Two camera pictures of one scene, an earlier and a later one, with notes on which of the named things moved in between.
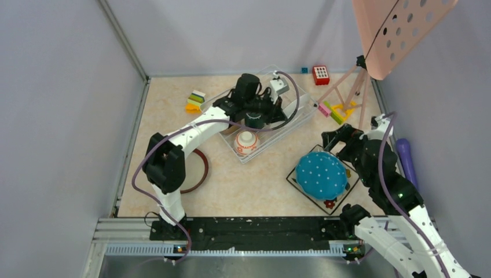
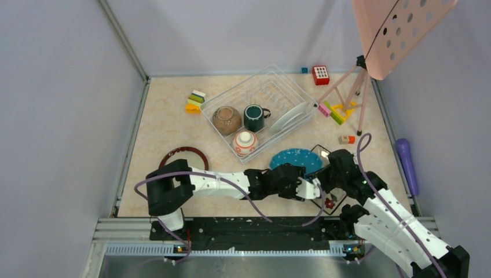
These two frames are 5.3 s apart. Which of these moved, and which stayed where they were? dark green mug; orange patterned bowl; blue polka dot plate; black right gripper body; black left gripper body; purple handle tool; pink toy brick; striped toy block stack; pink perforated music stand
Moved: blue polka dot plate; black left gripper body; black right gripper body
Stayed: striped toy block stack; dark green mug; orange patterned bowl; pink perforated music stand; pink toy brick; purple handle tool
